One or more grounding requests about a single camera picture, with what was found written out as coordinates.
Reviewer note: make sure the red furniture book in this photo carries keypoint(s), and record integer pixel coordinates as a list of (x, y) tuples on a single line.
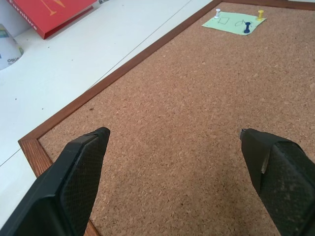
[(49, 14)]

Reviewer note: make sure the yellow push pin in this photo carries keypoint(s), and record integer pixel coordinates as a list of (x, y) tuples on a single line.
[(260, 15)]

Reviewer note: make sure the white deli container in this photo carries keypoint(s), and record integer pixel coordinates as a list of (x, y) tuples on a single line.
[(8, 50)]

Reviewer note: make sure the green paper note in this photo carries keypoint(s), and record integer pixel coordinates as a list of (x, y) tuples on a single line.
[(231, 24)]

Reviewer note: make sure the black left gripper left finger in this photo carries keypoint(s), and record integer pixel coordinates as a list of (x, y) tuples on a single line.
[(73, 182)]

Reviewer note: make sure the blue push pin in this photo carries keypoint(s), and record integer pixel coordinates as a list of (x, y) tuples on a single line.
[(247, 27)]

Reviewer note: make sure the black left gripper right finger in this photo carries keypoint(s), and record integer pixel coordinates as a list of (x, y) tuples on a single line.
[(283, 182)]

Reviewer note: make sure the wood-framed cork board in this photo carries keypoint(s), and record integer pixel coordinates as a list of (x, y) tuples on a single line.
[(187, 110)]

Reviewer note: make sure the white push pin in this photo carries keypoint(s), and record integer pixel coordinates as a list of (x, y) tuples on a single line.
[(217, 13)]

